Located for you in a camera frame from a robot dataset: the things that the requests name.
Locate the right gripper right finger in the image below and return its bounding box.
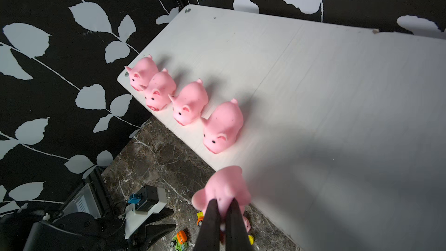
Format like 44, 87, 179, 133
225, 199, 253, 251

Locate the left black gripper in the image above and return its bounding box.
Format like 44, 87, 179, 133
24, 208, 177, 251

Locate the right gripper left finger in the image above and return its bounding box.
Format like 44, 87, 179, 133
193, 199, 221, 251

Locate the orange green dump truck toy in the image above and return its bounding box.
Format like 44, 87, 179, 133
248, 234, 255, 246

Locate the yellow orange dump truck toy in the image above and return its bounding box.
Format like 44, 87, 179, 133
197, 211, 204, 227

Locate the green cement mixer truck toy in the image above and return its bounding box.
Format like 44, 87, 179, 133
170, 230, 189, 251

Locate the white two-tier shelf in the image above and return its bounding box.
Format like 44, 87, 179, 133
140, 5, 446, 251

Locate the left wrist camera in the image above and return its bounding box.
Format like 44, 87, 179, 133
124, 185, 167, 239

